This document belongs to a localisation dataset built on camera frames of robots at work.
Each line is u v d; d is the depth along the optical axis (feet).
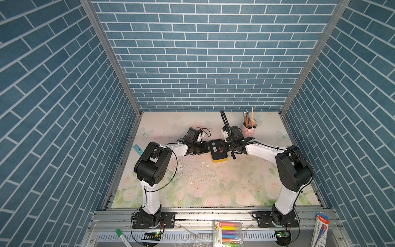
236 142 2.44
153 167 1.66
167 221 2.41
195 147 2.64
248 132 3.25
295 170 1.60
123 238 2.24
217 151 3.13
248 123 3.28
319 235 2.27
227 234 2.29
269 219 2.38
